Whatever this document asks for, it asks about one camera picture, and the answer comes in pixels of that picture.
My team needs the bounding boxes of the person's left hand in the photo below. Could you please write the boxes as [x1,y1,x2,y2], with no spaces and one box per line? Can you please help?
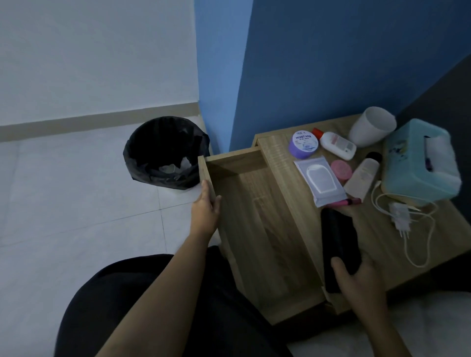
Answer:
[190,180,222,240]

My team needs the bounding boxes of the person's right hand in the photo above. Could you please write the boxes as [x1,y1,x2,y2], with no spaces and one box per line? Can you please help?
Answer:
[330,250,389,321]

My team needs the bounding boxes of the black phone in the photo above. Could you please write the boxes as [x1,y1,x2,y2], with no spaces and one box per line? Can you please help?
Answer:
[320,207,363,294]

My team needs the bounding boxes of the white charging cable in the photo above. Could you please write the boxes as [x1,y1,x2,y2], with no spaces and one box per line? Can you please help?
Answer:
[370,180,439,268]

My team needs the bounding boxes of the white charger plug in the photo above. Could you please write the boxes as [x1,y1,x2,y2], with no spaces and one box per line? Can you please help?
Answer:
[388,201,411,238]

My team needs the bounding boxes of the wooden nightstand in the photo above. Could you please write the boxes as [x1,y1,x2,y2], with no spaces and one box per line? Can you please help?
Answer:
[252,113,471,317]

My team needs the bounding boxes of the white tube black cap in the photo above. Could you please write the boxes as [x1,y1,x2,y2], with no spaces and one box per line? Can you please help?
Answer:
[343,151,383,203]

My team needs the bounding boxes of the white wipe packet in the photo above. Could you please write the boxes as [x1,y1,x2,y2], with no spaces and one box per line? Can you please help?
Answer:
[293,155,348,209]

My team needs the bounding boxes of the purple round jar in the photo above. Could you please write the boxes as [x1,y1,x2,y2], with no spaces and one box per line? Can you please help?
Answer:
[288,130,321,160]

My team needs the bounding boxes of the pink round compact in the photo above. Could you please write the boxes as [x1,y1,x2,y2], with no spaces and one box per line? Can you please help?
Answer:
[330,159,353,185]

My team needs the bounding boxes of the teal tissue box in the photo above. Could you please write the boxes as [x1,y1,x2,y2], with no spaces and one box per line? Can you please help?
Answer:
[381,118,463,202]

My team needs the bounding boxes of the white lotion bottle red cap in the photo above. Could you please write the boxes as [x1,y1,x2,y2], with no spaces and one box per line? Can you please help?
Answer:
[312,127,357,161]

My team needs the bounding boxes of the white mug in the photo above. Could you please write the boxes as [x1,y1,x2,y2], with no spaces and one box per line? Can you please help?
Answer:
[348,106,397,149]

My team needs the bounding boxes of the person's left forearm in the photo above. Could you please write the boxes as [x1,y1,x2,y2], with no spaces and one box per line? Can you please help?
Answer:
[95,229,218,357]

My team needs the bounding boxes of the white duvet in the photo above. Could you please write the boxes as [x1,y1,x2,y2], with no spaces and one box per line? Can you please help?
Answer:
[287,290,471,357]

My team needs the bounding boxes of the black lined trash bin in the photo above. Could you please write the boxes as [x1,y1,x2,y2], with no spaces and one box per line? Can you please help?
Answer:
[123,116,211,191]

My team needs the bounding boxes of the white facial tissues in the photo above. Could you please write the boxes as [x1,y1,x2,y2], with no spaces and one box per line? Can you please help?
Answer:
[423,135,463,184]

